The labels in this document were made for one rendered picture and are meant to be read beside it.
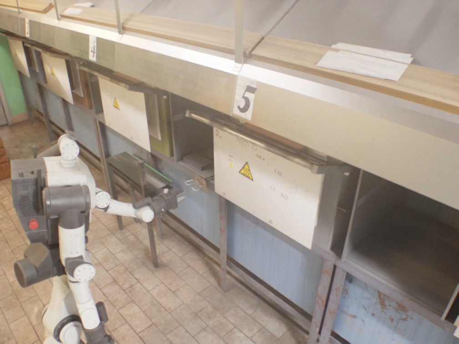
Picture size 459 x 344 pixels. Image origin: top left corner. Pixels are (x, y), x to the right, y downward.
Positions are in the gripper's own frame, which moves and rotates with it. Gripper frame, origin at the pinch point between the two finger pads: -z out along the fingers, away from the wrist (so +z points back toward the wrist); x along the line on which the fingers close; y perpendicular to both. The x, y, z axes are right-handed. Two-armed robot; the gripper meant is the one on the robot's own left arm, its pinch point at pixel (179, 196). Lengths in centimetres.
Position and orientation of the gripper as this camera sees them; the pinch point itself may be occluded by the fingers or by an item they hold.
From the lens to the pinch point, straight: 204.9
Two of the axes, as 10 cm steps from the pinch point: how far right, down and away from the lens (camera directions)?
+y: -6.6, -3.8, 6.4
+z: -7.5, 3.5, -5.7
